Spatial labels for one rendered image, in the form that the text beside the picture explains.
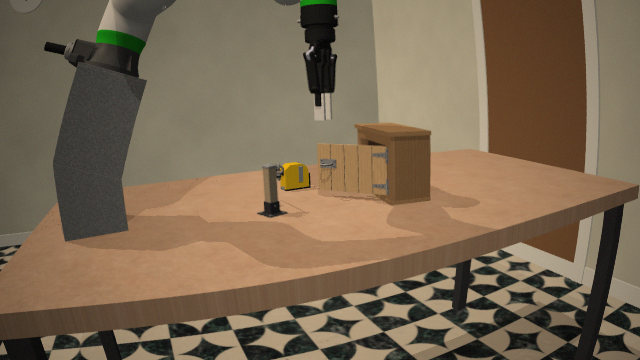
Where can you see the yellow tape measure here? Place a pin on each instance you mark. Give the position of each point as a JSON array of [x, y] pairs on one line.
[[295, 176]]

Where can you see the grey post with hook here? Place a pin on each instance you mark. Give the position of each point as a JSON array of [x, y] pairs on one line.
[[270, 177]]

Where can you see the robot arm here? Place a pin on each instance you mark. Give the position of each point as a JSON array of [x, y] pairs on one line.
[[126, 25]]

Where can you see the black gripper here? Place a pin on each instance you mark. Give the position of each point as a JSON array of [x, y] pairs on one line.
[[318, 66]]

